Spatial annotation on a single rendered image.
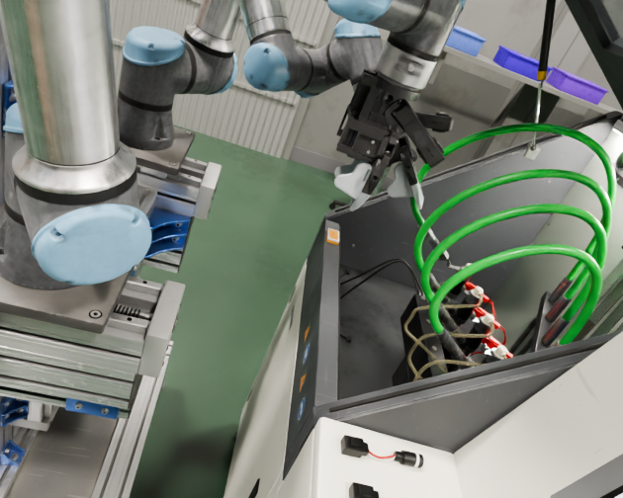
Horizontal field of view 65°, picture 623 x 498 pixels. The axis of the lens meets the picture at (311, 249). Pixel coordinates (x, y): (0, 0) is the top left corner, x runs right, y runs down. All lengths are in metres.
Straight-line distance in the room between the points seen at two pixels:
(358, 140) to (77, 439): 1.19
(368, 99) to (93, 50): 0.38
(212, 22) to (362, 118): 0.54
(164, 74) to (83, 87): 0.64
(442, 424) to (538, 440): 0.14
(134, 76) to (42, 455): 1.01
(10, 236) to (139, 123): 0.49
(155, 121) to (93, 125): 0.65
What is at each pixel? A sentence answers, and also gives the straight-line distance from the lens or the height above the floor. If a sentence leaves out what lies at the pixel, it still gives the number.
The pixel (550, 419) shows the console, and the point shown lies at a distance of 0.74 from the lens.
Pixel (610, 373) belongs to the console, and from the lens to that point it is 0.71.
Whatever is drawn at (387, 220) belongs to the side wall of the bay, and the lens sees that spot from 1.31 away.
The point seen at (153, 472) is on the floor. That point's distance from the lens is 1.79.
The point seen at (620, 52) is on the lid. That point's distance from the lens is 1.21.
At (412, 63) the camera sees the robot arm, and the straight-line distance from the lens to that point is 0.70.
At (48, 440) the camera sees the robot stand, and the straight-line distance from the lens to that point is 1.59.
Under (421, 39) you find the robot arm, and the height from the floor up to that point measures 1.48.
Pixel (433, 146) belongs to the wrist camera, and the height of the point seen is 1.35.
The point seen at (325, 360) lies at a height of 0.95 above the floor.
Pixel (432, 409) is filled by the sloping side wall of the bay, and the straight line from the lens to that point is 0.77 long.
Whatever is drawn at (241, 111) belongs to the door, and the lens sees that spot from 3.92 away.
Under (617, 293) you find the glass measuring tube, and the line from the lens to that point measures 1.09.
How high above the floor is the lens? 1.54
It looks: 31 degrees down
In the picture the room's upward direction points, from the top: 23 degrees clockwise
